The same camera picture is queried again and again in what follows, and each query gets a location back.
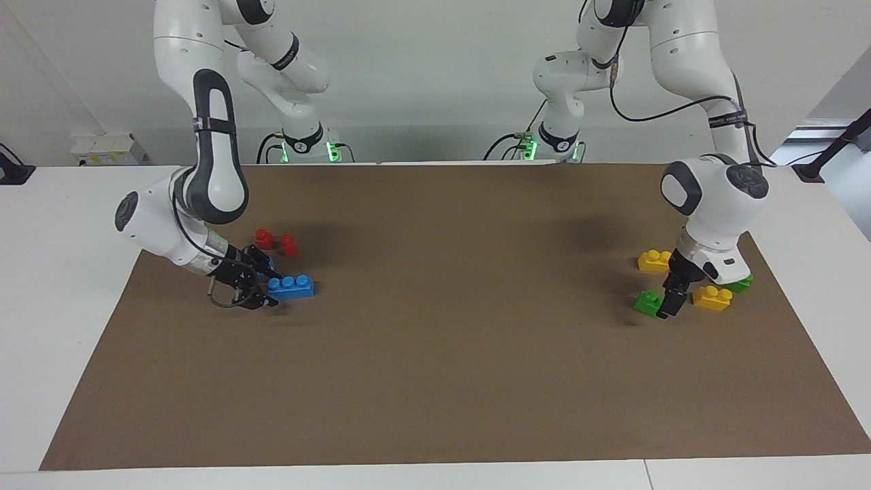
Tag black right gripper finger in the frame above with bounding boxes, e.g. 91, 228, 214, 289
240, 287, 279, 311
244, 245, 281, 278

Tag yellow two-stud toy block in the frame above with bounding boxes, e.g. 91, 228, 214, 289
638, 250, 674, 274
692, 286, 734, 312

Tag black stand leg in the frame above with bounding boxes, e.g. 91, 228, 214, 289
793, 109, 871, 183

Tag brown table mat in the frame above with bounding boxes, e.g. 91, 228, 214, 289
39, 162, 871, 472

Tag black table clamp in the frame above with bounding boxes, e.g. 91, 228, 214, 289
0, 143, 36, 186

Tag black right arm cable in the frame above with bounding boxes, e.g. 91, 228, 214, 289
170, 187, 240, 309

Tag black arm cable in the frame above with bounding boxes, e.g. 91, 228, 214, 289
608, 51, 776, 167
170, 187, 240, 309

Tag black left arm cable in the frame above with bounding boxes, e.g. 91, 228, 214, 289
608, 51, 776, 167

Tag white wall socket box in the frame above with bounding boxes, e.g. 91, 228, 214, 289
70, 133, 146, 166

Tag black left base cable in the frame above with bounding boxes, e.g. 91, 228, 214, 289
483, 102, 549, 161

